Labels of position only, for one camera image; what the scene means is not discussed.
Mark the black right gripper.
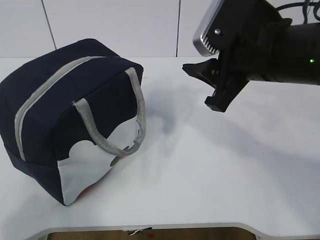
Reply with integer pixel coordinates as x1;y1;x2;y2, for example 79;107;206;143
182;0;292;113

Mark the navy blue lunch bag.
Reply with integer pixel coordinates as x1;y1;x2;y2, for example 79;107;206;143
0;38;147;206

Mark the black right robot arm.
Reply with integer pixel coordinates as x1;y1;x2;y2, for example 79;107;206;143
182;0;320;112

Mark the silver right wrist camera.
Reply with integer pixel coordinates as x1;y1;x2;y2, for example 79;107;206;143
192;0;224;57

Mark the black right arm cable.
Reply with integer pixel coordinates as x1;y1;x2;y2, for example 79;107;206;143
274;0;320;25

